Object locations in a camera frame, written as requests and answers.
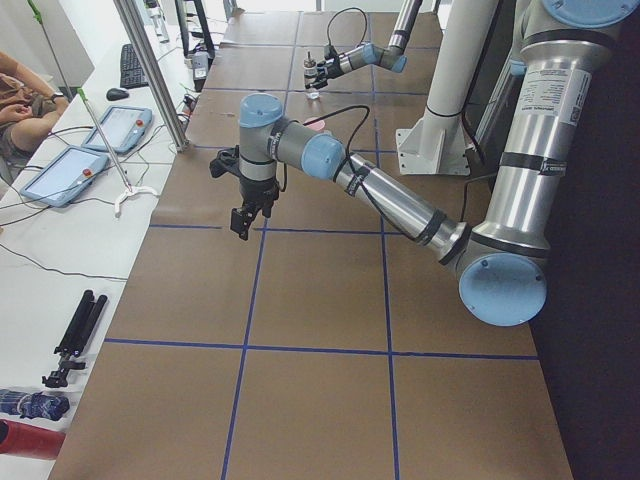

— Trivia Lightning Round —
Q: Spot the blue teach pendant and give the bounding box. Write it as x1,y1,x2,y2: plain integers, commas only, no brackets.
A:
19,146,109,207
100,106,153,154

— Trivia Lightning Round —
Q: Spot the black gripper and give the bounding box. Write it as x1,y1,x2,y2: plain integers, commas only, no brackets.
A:
230,179,280,241
313,45,341,86

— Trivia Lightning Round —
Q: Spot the black keyboard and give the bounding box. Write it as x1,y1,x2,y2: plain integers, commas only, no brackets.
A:
120,44,148,89

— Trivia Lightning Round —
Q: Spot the blue folded umbrella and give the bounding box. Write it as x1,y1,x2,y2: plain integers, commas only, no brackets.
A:
1,389,70,421

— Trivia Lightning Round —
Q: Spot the pink cup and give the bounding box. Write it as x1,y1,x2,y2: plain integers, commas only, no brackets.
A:
304,118,326,132

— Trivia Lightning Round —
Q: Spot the aluminium frame post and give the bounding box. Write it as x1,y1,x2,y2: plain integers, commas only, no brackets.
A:
114,0,189,152

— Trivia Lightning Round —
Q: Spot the black computer mouse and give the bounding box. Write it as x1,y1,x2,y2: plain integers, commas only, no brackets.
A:
105,88,129,101

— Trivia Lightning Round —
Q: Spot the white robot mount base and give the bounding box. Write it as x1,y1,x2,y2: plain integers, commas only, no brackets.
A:
396,0,498,176

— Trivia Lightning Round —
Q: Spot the brown paper table cover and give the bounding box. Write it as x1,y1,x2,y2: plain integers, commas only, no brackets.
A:
51,12,571,479

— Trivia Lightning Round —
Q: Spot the black folded tripod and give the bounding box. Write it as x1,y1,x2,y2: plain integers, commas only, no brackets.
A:
42,290,108,388

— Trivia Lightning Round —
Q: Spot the far blue teach pendant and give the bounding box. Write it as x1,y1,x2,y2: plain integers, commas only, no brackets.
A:
100,106,153,154

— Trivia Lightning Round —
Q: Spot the green handled reacher grabber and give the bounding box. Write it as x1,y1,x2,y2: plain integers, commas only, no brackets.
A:
16,30,171,218

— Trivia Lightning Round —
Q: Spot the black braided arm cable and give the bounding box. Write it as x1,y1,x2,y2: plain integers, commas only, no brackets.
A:
329,104,381,221

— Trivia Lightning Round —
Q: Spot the red bottle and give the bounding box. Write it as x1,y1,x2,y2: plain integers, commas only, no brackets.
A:
1,420,66,460

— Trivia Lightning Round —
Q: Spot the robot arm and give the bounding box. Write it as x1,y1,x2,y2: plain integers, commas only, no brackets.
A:
209,1,639,326
303,1,422,90

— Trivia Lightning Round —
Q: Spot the near blue teach pendant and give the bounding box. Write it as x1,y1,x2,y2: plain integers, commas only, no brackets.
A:
19,146,109,207

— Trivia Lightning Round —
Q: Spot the seated person brown shirt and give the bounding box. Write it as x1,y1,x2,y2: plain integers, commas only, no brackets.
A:
1,52,69,161

